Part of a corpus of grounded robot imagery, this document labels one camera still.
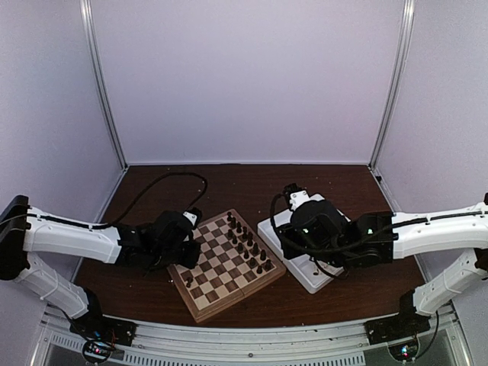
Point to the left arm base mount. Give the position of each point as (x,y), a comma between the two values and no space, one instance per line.
(109,331)

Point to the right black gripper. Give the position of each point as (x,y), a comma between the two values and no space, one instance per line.
(289,248)

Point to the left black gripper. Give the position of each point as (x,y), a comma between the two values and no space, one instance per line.
(189,261)

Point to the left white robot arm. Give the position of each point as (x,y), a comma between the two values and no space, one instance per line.
(27,231)

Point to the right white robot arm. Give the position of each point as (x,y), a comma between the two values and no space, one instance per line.
(383,237)

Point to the dark chess king piece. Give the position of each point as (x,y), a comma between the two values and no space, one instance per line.
(255,248)

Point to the white divided plastic tray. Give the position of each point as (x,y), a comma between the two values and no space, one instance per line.
(303,267)

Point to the aluminium frame rail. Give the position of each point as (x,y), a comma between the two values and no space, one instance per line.
(343,343)

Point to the wooden chessboard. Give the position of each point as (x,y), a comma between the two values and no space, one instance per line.
(222,277)

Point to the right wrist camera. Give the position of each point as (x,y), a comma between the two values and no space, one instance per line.
(295,196)

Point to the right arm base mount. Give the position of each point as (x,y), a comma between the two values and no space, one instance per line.
(399,326)

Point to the dark chess knight piece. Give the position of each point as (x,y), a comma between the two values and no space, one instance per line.
(250,242)

